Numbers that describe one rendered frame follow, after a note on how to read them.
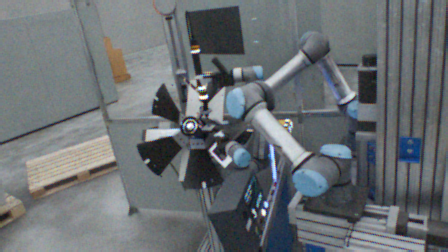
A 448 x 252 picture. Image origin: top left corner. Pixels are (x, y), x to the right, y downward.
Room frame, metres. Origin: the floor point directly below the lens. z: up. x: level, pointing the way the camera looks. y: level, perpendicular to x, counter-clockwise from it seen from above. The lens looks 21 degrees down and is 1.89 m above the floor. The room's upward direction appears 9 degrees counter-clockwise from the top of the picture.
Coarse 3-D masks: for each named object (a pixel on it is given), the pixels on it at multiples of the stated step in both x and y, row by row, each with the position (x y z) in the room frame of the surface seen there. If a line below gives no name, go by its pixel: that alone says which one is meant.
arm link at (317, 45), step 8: (312, 40) 1.62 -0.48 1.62; (320, 40) 1.61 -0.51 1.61; (328, 40) 1.65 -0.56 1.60; (304, 48) 1.61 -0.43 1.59; (312, 48) 1.59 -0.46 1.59; (320, 48) 1.59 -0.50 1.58; (328, 48) 1.63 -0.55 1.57; (296, 56) 1.63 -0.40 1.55; (304, 56) 1.59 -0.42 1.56; (312, 56) 1.58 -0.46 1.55; (320, 56) 1.59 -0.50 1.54; (288, 64) 1.62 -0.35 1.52; (296, 64) 1.60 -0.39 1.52; (304, 64) 1.59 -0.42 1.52; (312, 64) 1.60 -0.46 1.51; (280, 72) 1.62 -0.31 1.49; (288, 72) 1.60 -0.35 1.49; (296, 72) 1.60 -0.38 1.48; (272, 80) 1.62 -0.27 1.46; (280, 80) 1.60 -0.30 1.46; (288, 80) 1.61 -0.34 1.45; (272, 88) 1.61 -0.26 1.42; (280, 88) 1.62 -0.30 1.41
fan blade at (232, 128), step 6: (216, 126) 1.82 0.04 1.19; (222, 126) 1.81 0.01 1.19; (228, 126) 1.80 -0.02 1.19; (234, 126) 1.79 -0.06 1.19; (240, 126) 1.78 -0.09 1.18; (246, 126) 1.77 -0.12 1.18; (252, 126) 1.76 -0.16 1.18; (216, 132) 1.74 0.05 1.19; (228, 132) 1.73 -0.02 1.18; (234, 132) 1.72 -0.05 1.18; (246, 132) 1.71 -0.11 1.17; (246, 138) 1.67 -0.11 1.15
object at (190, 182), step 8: (192, 152) 1.74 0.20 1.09; (200, 152) 1.75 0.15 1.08; (192, 160) 1.70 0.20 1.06; (200, 160) 1.71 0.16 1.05; (208, 160) 1.74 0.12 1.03; (192, 168) 1.67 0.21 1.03; (200, 168) 1.68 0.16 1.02; (208, 168) 1.70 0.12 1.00; (184, 176) 1.64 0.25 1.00; (192, 176) 1.64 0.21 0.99; (200, 176) 1.65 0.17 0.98; (208, 176) 1.66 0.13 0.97; (216, 176) 1.67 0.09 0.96; (184, 184) 1.61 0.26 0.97; (192, 184) 1.61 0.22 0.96; (200, 184) 1.62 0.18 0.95; (208, 184) 1.63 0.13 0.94; (216, 184) 1.63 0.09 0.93
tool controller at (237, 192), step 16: (240, 176) 1.13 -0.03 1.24; (224, 192) 1.05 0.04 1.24; (240, 192) 1.00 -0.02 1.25; (256, 192) 1.08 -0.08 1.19; (224, 208) 0.94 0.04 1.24; (240, 208) 0.94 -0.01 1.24; (256, 208) 1.03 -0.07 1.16; (224, 224) 0.93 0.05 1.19; (240, 224) 0.91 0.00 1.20; (256, 224) 0.98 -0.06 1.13; (224, 240) 0.93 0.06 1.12; (240, 240) 0.91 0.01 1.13; (256, 240) 0.93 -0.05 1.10
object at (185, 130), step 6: (186, 120) 1.84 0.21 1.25; (192, 120) 1.83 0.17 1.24; (198, 120) 1.82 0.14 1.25; (180, 126) 1.83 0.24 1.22; (186, 126) 1.82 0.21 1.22; (192, 126) 1.81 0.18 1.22; (198, 126) 1.79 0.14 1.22; (204, 126) 1.89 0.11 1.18; (186, 132) 1.80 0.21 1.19; (192, 132) 1.78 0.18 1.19; (198, 132) 1.79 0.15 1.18; (204, 132) 1.86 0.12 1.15; (192, 138) 1.81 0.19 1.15; (198, 138) 1.85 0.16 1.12; (204, 138) 1.84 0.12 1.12
